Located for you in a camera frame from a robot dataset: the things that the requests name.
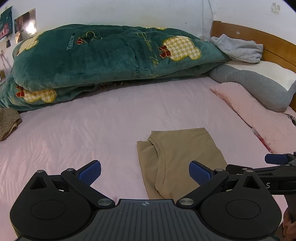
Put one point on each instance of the wooden headboard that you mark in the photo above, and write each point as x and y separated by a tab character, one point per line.
266	39

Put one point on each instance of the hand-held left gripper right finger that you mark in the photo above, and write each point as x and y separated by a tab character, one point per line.
198	172

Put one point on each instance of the grey towel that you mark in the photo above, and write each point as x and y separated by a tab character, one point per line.
238	48

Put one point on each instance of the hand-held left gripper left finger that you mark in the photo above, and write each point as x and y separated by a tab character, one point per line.
91	171

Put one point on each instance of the dark wall poster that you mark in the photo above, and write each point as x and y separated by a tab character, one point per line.
5	22

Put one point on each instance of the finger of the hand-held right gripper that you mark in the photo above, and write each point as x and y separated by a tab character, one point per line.
275	158
233	168

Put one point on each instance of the glossy wall photo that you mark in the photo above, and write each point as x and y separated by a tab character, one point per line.
24	25

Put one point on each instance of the brown textured cloth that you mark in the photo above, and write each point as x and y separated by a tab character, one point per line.
8	122

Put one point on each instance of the tan shirt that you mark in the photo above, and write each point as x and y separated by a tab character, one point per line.
180	150

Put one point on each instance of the pink bed sheet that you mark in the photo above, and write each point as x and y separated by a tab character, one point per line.
115	120

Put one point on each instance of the pink pillow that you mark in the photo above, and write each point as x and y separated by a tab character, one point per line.
254	111

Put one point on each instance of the person's right hand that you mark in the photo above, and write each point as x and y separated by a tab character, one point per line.
289	222

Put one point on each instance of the grey and white pillow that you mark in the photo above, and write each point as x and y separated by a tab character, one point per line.
254	81

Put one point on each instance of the green printed fleece blanket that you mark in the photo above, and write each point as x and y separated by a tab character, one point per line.
104	58

